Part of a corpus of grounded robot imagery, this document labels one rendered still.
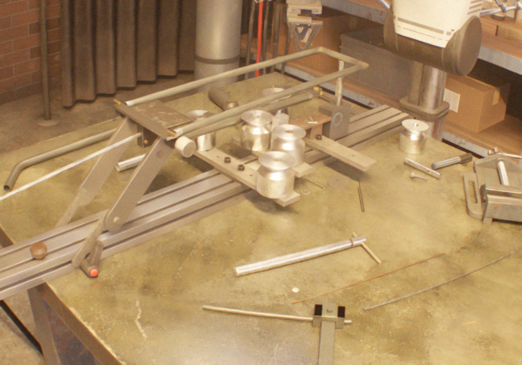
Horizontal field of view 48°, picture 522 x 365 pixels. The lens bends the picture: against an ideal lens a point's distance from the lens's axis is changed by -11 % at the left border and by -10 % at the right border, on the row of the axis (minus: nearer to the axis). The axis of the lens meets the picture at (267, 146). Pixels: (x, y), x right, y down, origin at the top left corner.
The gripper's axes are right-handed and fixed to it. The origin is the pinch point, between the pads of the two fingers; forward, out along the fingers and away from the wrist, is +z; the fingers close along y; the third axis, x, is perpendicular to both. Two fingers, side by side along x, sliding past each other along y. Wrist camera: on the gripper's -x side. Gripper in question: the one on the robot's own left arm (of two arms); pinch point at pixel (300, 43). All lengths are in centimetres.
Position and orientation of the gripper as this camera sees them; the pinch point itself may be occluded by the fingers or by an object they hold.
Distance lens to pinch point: 131.8
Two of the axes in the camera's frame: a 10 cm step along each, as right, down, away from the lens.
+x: 10.0, 0.5, 0.2
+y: -0.1, 4.4, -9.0
